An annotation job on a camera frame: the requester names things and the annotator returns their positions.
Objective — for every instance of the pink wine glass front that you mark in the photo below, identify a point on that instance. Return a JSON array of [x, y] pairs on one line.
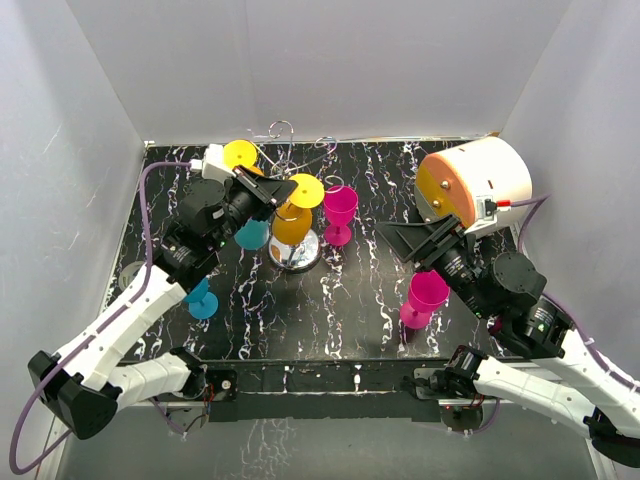
[[427, 293]]

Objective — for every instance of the orange wine glass front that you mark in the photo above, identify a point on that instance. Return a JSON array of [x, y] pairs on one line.
[[294, 219]]

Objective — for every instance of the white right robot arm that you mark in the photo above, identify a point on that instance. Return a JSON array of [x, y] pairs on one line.
[[593, 397]]

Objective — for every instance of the orange wine glass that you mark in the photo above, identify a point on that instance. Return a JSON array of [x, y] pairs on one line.
[[241, 155], [294, 219]]

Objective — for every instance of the white orange cylindrical container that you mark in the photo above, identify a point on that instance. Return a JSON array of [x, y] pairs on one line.
[[451, 180]]

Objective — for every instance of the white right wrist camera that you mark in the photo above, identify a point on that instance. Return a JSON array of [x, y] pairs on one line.
[[491, 216]]

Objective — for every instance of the aluminium front rail frame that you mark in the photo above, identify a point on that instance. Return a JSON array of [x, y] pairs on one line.
[[331, 435]]

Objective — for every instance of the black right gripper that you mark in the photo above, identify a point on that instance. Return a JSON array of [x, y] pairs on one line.
[[404, 238]]

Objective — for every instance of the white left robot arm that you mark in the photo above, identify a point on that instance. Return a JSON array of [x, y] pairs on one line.
[[82, 383]]

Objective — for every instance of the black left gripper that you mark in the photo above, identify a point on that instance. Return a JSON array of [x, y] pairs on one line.
[[276, 189]]

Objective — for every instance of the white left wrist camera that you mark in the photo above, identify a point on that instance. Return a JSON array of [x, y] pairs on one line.
[[212, 165]]

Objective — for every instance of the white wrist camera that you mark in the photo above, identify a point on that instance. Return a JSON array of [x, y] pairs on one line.
[[491, 216], [212, 165]]

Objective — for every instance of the pink wine glass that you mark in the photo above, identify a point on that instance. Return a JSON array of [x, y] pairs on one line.
[[340, 205], [427, 293]]

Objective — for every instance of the chrome wine glass rack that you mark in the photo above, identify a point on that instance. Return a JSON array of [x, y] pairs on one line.
[[294, 246]]

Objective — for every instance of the blue wine glass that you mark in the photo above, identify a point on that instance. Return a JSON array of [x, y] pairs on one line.
[[201, 303], [253, 235]]

